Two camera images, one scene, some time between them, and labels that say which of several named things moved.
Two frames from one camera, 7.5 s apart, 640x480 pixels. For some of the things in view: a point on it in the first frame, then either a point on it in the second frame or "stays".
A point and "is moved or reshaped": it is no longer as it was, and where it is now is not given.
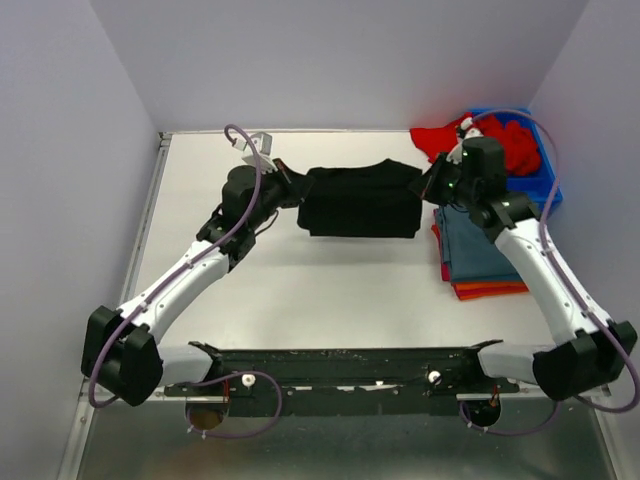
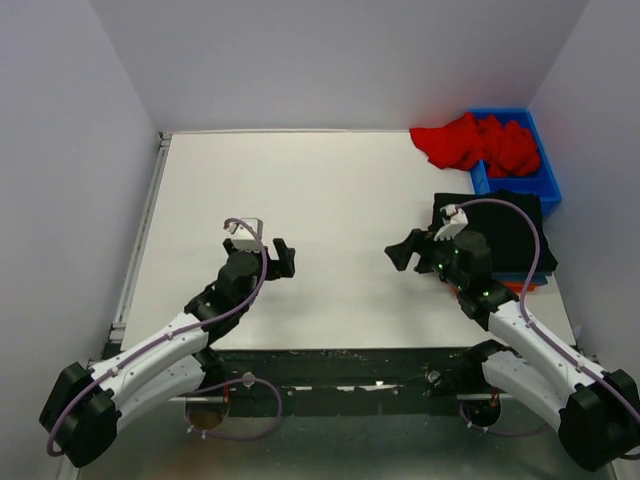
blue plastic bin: (543, 186) stays
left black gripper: (293, 183) to (284, 266)
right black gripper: (431, 190) to (419, 240)
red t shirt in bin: (518, 145) stays
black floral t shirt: (373, 199) is moved or reshaped
